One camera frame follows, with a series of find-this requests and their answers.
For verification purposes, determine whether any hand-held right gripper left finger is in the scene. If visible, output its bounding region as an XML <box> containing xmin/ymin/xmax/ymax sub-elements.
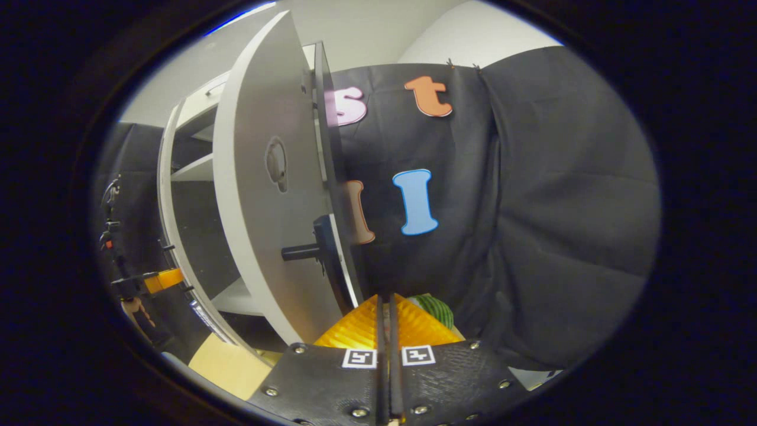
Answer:
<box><xmin>247</xmin><ymin>294</ymin><xmax>390</xmax><ymax>426</ymax></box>

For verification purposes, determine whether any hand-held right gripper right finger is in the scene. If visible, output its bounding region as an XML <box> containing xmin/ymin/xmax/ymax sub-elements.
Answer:
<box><xmin>389</xmin><ymin>293</ymin><xmax>530</xmax><ymax>425</ymax></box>

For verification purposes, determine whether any white cabinet door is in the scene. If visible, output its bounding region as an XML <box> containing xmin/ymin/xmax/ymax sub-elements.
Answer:
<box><xmin>213</xmin><ymin>11</ymin><xmax>355</xmax><ymax>345</ymax></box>
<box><xmin>157</xmin><ymin>101</ymin><xmax>261</xmax><ymax>356</ymax></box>

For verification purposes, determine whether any black door handle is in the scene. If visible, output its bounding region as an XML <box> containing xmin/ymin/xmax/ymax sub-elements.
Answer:
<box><xmin>281</xmin><ymin>215</ymin><xmax>344</xmax><ymax>282</ymax></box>

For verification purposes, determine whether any white double-door shoe cabinet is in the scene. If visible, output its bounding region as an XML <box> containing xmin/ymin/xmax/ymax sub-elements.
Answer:
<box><xmin>172</xmin><ymin>41</ymin><xmax>365</xmax><ymax>350</ymax></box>

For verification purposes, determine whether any white cabinet shelf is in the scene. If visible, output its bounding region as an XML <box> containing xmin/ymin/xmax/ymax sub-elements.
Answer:
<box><xmin>172</xmin><ymin>153</ymin><xmax>215</xmax><ymax>182</ymax></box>

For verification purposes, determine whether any white cabinet drawer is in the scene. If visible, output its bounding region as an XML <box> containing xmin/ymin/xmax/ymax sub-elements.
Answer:
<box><xmin>177</xmin><ymin>71</ymin><xmax>231</xmax><ymax>128</ymax></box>

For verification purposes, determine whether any blue white printed box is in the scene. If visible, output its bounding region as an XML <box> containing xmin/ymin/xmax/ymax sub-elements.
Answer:
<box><xmin>189</xmin><ymin>299</ymin><xmax>237</xmax><ymax>350</ymax></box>

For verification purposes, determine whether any green striped round object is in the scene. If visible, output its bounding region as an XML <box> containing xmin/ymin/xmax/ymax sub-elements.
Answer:
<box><xmin>408</xmin><ymin>294</ymin><xmax>455</xmax><ymax>330</ymax></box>

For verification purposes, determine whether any black backdrop cloth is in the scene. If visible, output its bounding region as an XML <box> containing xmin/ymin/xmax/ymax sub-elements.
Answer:
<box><xmin>95</xmin><ymin>121</ymin><xmax>196</xmax><ymax>362</ymax></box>
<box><xmin>322</xmin><ymin>46</ymin><xmax>662</xmax><ymax>373</ymax></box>

